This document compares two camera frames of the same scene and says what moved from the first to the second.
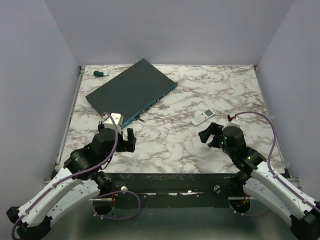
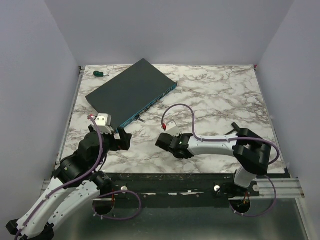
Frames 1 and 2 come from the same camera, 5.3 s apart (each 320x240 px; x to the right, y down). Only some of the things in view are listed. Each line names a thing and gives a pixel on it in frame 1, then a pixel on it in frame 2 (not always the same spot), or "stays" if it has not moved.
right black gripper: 213,128 to 179,135
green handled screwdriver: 97,73 stays
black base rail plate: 172,190 stays
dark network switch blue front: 132,92 stays
